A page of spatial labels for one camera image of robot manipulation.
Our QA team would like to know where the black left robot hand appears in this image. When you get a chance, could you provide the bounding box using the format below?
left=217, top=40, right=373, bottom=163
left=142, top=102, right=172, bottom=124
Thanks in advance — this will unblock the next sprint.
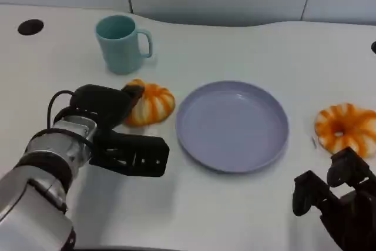
left=69, top=84, right=145, bottom=130

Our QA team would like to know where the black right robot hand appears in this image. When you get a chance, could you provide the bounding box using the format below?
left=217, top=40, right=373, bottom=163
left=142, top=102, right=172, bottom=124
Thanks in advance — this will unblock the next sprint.
left=292, top=147, right=376, bottom=251

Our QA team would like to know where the orange white pumpkin-shaped bread roll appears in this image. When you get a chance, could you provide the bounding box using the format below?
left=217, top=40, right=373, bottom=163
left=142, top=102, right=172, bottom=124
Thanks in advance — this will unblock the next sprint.
left=123, top=79, right=176, bottom=129

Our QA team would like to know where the pale green mug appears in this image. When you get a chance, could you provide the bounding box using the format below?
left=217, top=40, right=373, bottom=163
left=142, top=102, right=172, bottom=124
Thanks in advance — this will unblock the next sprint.
left=95, top=15, right=154, bottom=75

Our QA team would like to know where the black table grommet hole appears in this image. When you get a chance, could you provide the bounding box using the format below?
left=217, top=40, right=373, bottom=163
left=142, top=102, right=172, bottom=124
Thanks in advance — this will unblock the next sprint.
left=17, top=19, right=45, bottom=36

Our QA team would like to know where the lilac plate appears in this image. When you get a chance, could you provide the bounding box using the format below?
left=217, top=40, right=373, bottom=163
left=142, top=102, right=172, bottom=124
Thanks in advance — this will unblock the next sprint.
left=175, top=80, right=290, bottom=174

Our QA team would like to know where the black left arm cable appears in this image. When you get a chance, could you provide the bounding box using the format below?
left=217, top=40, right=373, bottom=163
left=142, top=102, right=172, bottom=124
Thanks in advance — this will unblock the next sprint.
left=47, top=90, right=74, bottom=128

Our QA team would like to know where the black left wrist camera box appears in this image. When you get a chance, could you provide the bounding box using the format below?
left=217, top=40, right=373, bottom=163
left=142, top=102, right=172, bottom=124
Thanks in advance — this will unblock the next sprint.
left=89, top=129, right=170, bottom=178

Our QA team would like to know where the orange white ring-shaped bread roll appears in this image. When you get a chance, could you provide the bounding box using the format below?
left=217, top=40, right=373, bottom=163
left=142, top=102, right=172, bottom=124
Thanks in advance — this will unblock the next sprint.
left=314, top=102, right=376, bottom=158

